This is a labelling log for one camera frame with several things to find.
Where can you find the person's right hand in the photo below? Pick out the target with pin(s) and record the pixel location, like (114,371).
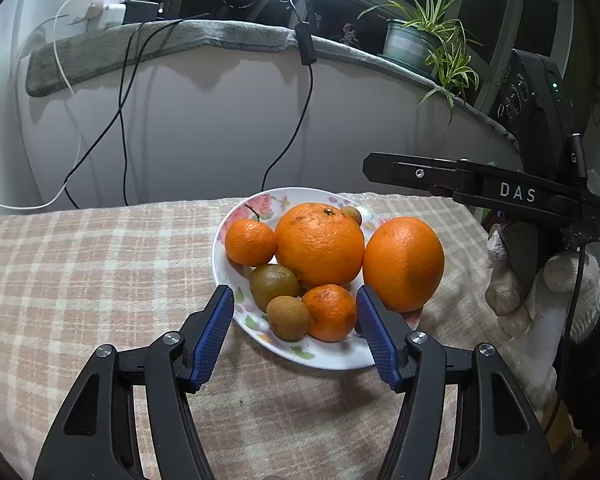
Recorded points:
(545,320)

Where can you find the tangerine with stem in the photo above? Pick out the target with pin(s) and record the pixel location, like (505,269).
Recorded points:
(250,244)

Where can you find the brown round fruit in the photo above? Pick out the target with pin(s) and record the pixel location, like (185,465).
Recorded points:
(353,215)
(288,319)

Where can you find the white power adapters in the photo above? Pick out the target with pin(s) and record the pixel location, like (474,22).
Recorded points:
(100,7)

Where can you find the bumpy orange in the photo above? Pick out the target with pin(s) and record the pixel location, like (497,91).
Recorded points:
(320,247)

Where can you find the grey windowsill mat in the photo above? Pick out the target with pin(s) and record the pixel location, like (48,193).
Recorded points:
(180,40)

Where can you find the person's right forearm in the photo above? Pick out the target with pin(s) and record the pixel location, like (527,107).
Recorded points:
(595,375)

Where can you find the potted spider plant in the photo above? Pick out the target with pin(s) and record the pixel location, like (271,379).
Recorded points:
(410,42)

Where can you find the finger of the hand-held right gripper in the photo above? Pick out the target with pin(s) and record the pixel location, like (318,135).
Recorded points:
(430,172)

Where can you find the small tangerine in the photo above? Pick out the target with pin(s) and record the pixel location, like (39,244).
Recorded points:
(331,314)

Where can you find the white floral plate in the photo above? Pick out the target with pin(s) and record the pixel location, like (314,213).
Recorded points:
(325,355)

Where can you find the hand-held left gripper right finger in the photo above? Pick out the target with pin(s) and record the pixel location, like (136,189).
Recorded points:
(377,340)

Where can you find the pink plaid blanket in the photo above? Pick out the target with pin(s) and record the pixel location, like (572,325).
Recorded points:
(80,280)

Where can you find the green-brown round fruit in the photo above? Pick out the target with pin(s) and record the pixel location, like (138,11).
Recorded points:
(274,286)

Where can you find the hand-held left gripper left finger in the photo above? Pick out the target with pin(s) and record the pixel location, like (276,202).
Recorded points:
(212,340)

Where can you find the black power adapter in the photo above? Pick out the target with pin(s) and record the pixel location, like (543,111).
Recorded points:
(140,11)

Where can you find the large smooth orange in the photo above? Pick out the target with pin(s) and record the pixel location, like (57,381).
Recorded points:
(404,264)

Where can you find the small flowering plant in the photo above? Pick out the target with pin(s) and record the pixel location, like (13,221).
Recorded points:
(350,34)

